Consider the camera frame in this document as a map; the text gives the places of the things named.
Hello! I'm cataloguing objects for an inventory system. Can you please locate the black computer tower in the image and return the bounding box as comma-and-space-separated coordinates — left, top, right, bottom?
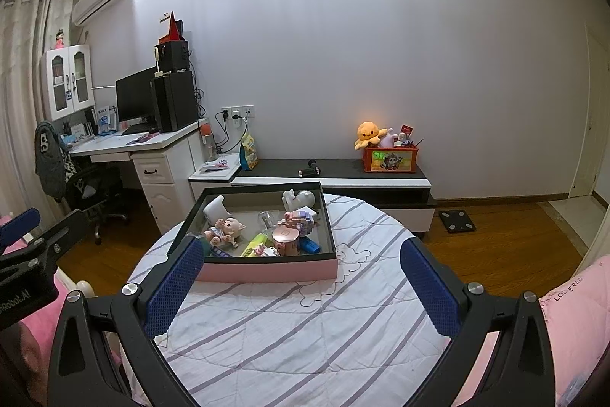
151, 71, 198, 132

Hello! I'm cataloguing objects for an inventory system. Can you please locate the white plug device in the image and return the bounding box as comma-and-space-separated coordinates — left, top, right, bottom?
203, 196, 234, 227

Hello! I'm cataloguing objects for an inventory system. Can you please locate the person's pink pajama leg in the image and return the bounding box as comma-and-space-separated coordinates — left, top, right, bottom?
450, 254, 610, 407

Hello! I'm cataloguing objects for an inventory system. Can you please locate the white hutch cabinet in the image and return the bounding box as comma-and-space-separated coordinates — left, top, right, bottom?
39, 45, 95, 122

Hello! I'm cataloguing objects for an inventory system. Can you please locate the pink storage box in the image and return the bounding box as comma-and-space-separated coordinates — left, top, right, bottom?
167, 181, 339, 284

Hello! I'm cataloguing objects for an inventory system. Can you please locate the white wall socket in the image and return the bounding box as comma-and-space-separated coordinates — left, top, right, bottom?
220, 105, 255, 120

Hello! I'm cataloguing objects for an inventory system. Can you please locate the white ceramic cat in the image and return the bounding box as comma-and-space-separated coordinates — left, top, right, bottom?
282, 188, 313, 213

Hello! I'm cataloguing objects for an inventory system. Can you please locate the pink blanket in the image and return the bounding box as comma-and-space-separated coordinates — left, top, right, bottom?
0, 216, 122, 370

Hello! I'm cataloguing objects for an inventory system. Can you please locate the black bathroom scale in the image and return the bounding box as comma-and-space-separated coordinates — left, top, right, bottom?
438, 209, 477, 235

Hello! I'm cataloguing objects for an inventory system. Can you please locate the white side table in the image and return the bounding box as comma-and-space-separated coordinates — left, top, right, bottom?
188, 153, 243, 203

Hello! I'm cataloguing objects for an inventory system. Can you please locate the round table striped cloth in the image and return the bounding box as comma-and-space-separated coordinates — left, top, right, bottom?
119, 193, 525, 407

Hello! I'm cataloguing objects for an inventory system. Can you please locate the red printed storage box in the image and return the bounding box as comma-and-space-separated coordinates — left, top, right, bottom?
362, 145, 420, 174

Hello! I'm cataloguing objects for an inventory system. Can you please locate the orange capped bottle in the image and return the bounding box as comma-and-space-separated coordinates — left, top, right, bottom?
200, 123, 215, 162

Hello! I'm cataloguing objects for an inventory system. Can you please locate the orange octopus plush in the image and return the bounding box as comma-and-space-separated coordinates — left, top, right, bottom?
353, 122, 389, 150

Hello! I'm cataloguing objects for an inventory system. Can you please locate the white door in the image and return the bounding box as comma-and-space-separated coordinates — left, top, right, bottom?
569, 23, 610, 200

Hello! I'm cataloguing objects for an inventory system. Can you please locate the blue white box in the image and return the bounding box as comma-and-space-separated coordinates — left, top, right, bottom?
95, 104, 117, 135

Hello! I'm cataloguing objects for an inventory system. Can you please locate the grey jacket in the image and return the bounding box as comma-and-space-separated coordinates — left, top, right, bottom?
34, 121, 72, 200

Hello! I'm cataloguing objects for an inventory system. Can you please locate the low black white cabinet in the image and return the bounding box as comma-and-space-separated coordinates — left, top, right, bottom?
231, 158, 438, 238

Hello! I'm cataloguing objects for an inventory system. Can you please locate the black office chair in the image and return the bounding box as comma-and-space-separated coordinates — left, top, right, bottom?
64, 164, 132, 246

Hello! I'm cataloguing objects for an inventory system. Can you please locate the beige curtain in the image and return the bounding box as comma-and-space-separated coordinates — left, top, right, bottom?
0, 0, 77, 217

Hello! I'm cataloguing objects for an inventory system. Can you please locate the small doll figure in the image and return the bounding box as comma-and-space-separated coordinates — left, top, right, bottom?
204, 216, 247, 250

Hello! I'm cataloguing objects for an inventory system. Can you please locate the black power cable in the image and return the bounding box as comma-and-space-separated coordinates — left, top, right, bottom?
214, 111, 249, 155

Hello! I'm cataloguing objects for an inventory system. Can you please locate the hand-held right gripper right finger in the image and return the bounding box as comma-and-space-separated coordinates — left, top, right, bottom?
399, 238, 558, 407

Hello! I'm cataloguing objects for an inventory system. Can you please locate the rose gold lidded jar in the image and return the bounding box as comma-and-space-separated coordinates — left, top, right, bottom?
271, 226, 302, 254

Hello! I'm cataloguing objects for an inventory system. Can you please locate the black speaker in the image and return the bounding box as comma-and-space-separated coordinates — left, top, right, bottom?
158, 40, 189, 74

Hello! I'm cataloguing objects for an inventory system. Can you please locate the black computer monitor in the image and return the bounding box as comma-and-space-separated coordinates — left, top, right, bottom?
116, 66, 160, 126

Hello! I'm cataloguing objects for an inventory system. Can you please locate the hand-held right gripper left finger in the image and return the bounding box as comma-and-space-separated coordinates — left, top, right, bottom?
47, 233, 205, 407

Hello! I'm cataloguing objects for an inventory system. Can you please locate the red paper bag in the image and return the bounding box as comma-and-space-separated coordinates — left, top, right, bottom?
159, 11, 184, 43

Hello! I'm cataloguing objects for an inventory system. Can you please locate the yellow blue snack bag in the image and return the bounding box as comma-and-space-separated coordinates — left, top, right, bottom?
238, 131, 259, 172

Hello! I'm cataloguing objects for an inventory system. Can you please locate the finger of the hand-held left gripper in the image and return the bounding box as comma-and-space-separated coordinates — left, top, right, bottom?
0, 209, 90, 281
0, 208, 41, 250

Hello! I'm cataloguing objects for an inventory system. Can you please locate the white bed frame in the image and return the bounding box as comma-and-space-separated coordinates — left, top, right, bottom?
71, 278, 96, 298

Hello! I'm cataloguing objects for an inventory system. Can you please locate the person's left hand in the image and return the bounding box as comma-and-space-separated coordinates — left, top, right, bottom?
0, 321, 51, 407

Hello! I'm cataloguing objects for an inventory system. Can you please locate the white desk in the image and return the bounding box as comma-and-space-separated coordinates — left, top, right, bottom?
69, 117, 210, 236

